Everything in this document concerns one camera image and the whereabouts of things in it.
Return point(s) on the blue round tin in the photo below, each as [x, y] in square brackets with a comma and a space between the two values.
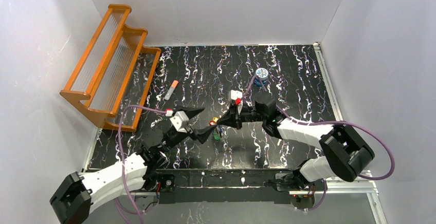
[261, 78]

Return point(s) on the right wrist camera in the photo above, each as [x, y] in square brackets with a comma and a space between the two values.
[236, 96]

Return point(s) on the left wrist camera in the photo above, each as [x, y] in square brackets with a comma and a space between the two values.
[179, 120]

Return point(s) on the green tagged key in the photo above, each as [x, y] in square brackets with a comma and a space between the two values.
[216, 135]

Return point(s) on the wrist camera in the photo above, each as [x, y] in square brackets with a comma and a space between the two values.
[179, 120]
[236, 96]

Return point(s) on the orange wooden tiered rack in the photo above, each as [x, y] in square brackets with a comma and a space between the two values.
[115, 70]

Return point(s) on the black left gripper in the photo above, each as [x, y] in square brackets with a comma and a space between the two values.
[190, 127]

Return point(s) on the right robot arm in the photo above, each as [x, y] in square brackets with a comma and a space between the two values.
[345, 152]

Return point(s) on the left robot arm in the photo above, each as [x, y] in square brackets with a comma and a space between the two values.
[79, 195]

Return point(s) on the orange capped white highlighter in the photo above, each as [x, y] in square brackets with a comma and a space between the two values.
[171, 90]

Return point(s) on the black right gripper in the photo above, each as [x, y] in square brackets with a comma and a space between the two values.
[238, 117]

